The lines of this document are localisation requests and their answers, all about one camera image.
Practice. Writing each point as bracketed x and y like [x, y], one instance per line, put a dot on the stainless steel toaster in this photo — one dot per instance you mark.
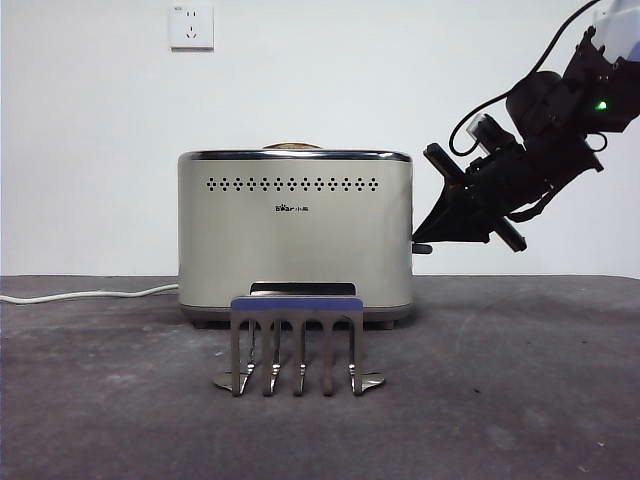
[295, 250]

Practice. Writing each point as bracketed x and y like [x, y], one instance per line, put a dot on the seeded brown bread slice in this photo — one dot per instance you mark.
[292, 146]

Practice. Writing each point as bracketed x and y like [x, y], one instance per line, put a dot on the white wall socket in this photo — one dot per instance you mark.
[191, 28]

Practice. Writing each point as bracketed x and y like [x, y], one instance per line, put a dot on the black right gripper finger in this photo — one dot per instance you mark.
[450, 205]
[465, 230]

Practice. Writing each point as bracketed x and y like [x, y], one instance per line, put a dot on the metal toast rack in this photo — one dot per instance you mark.
[296, 307]

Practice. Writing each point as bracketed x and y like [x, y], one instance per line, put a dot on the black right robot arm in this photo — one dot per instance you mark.
[560, 130]

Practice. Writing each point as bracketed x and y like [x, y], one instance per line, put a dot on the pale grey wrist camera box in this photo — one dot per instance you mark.
[487, 131]

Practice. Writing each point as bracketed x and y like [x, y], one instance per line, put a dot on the grey toaster lever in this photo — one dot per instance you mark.
[423, 248]

